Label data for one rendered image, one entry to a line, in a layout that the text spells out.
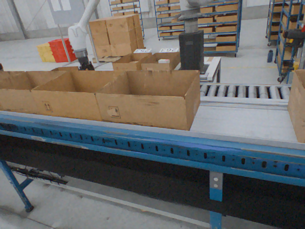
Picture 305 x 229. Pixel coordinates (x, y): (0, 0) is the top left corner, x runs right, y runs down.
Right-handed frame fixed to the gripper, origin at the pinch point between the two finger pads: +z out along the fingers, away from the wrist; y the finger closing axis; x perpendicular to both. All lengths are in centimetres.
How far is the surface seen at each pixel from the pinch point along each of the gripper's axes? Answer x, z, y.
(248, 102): -113, -3, -28
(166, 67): -47, 5, 49
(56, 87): -13.5, -14.4, -42.7
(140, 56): -3, 4, 89
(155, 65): -36, 3, 48
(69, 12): 281, -47, 317
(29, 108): -7, -9, -58
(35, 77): 17.6, -15.3, -29.3
